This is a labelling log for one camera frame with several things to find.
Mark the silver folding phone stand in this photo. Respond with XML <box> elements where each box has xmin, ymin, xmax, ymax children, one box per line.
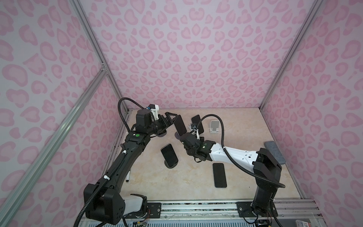
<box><xmin>209</xmin><ymin>120</ymin><xmax>220</xmax><ymax>134</ymax></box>

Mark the purple edged black phone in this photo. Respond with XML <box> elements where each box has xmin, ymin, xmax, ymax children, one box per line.
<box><xmin>212</xmin><ymin>163</ymin><xmax>227</xmax><ymax>188</ymax></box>

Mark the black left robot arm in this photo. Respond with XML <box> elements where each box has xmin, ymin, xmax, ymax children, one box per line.
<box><xmin>77</xmin><ymin>108</ymin><xmax>178</xmax><ymax>225</ymax></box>

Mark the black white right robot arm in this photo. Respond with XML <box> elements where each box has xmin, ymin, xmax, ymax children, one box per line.
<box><xmin>180</xmin><ymin>132</ymin><xmax>285</xmax><ymax>216</ymax></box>

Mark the grey round stand middle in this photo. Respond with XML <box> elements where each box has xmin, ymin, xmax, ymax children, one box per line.
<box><xmin>175</xmin><ymin>132</ymin><xmax>184</xmax><ymax>140</ymax></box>

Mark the back middle black phone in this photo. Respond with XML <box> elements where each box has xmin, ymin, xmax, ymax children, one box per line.
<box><xmin>174</xmin><ymin>115</ymin><xmax>187</xmax><ymax>137</ymax></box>

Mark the front left black phone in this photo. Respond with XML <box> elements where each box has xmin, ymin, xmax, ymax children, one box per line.
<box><xmin>161</xmin><ymin>144</ymin><xmax>179</xmax><ymax>165</ymax></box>

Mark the back right black phone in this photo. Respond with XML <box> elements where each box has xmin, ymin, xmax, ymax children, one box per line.
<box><xmin>191</xmin><ymin>114</ymin><xmax>204</xmax><ymax>134</ymax></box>

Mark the black round stand front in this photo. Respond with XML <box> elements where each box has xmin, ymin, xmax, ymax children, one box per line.
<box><xmin>164</xmin><ymin>160</ymin><xmax>178</xmax><ymax>169</ymax></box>

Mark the black white marker pen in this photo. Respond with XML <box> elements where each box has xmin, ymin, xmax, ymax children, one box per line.
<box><xmin>125</xmin><ymin>171</ymin><xmax>130</xmax><ymax>182</ymax></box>

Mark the grey felt pad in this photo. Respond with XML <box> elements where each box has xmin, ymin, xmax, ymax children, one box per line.
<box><xmin>264</xmin><ymin>141</ymin><xmax>286</xmax><ymax>165</ymax></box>

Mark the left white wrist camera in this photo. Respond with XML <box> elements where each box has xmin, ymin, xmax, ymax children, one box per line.
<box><xmin>147</xmin><ymin>104</ymin><xmax>159</xmax><ymax>121</ymax></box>

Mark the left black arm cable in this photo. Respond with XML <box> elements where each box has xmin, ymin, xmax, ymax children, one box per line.
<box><xmin>117</xmin><ymin>97</ymin><xmax>146</xmax><ymax>134</ymax></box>

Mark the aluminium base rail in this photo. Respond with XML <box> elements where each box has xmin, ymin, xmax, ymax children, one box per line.
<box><xmin>76</xmin><ymin>198</ymin><xmax>327</xmax><ymax>227</ymax></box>

